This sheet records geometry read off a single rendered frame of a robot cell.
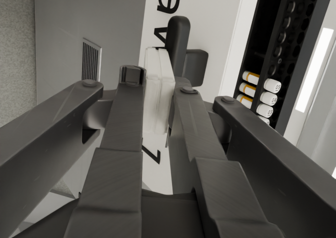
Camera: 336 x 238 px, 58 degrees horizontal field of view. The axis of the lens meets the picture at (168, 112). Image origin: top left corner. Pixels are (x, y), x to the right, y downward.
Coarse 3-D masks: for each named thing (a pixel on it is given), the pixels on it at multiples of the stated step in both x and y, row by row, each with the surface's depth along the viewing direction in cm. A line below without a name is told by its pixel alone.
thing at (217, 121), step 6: (174, 78) 17; (180, 78) 18; (180, 84) 17; (186, 84) 17; (204, 102) 15; (174, 108) 14; (210, 108) 14; (210, 114) 14; (216, 114) 14; (168, 120) 15; (216, 120) 14; (222, 120) 14; (216, 126) 14; (222, 126) 14; (228, 126) 14; (216, 132) 14; (222, 132) 14; (228, 132) 14; (222, 138) 14; (228, 138) 14
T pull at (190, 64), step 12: (168, 24) 20; (180, 24) 20; (168, 36) 21; (180, 36) 20; (168, 48) 21; (180, 48) 20; (180, 60) 21; (192, 60) 22; (204, 60) 22; (180, 72) 21; (192, 72) 22; (204, 72) 23; (192, 84) 23
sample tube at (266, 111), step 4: (240, 96) 34; (244, 96) 34; (240, 100) 34; (244, 100) 33; (248, 100) 33; (244, 104) 33; (248, 104) 33; (260, 104) 32; (264, 104) 32; (260, 108) 32; (264, 108) 31; (268, 108) 31; (272, 108) 32; (260, 112) 32; (264, 112) 31; (268, 112) 31; (264, 116) 32; (268, 116) 32
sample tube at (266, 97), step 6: (246, 84) 33; (240, 90) 34; (246, 90) 33; (252, 90) 32; (252, 96) 33; (264, 96) 31; (270, 96) 31; (276, 96) 31; (264, 102) 32; (270, 102) 31
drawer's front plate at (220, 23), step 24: (192, 0) 23; (216, 0) 21; (240, 0) 20; (144, 24) 29; (192, 24) 24; (216, 24) 22; (240, 24) 21; (144, 48) 29; (192, 48) 24; (216, 48) 22; (240, 48) 22; (216, 72) 22; (144, 144) 31; (144, 168) 32; (168, 168) 29; (168, 192) 29
